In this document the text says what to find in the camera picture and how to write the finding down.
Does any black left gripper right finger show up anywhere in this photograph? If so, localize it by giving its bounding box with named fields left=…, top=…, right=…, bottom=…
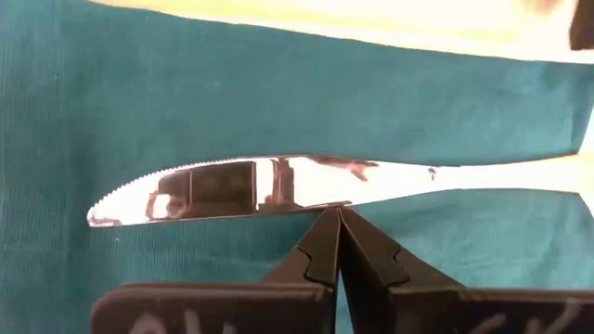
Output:
left=339, top=207, right=594, bottom=334

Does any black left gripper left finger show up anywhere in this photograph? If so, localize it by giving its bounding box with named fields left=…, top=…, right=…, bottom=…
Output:
left=90, top=206, right=342, bottom=334

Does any knife with orange handle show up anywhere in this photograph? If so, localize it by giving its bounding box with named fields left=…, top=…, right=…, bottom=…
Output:
left=86, top=154, right=594, bottom=228

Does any green cloth napkin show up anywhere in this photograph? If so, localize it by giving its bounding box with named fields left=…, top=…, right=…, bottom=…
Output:
left=0, top=0, right=594, bottom=334

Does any beige plastic tray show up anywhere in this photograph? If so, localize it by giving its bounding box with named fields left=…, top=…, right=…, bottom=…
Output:
left=87, top=0, right=594, bottom=219

